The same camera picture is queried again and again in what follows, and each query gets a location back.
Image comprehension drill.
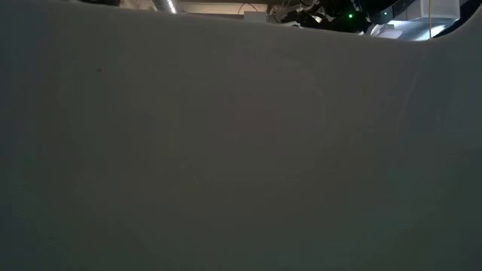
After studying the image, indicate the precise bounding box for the white plastic bin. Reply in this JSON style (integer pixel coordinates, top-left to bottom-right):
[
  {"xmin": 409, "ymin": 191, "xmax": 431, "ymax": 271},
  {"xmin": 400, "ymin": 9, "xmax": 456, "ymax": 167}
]
[{"xmin": 0, "ymin": 0, "xmax": 482, "ymax": 271}]

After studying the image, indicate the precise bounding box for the grey junction box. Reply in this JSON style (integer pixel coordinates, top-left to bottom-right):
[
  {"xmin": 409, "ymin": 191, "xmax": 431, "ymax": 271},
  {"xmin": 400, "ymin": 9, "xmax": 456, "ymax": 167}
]
[{"xmin": 243, "ymin": 11, "xmax": 268, "ymax": 23}]

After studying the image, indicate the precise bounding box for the white light fixture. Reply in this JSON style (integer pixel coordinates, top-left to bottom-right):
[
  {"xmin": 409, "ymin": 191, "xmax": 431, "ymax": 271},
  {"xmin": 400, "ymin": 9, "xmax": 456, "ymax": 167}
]
[{"xmin": 363, "ymin": 0, "xmax": 462, "ymax": 41}]

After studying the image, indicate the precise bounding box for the narrow silver spiral duct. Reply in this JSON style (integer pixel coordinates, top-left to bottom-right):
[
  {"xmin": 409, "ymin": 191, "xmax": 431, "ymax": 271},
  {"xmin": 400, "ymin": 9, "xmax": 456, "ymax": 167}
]
[{"xmin": 150, "ymin": 0, "xmax": 180, "ymax": 14}]

